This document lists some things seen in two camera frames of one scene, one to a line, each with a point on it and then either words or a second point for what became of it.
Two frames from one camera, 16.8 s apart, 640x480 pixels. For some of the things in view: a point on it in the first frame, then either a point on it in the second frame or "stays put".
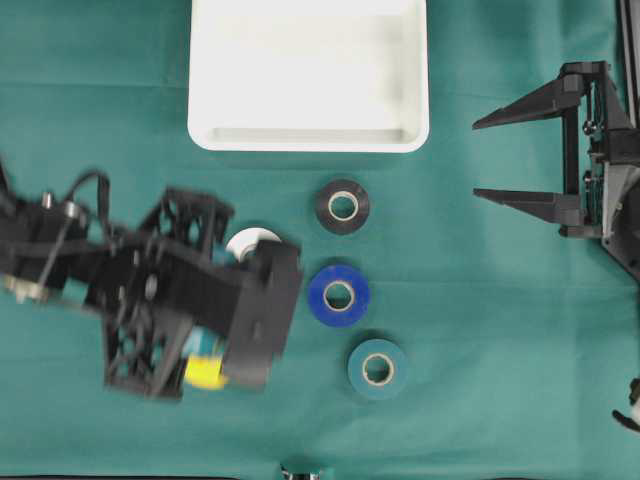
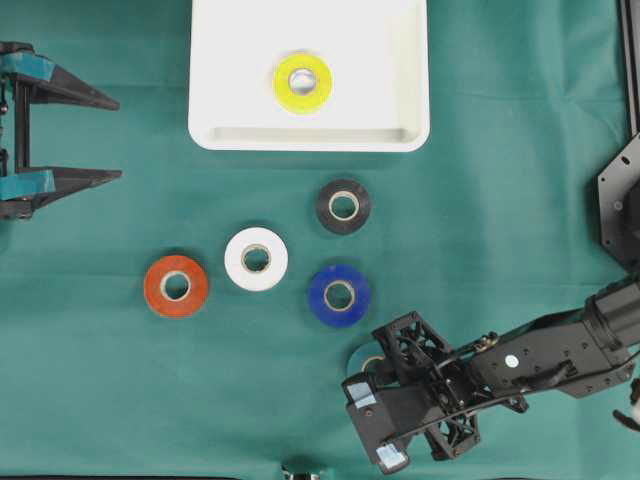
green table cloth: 434,334 stays put
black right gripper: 601,198 -> 444,400
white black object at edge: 633,420 stays put
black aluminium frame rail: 629,29 stays put
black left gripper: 135,285 -> 25,74
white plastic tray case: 309,76 stays put
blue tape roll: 331,316 stays put
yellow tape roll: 205,371 -> 297,104
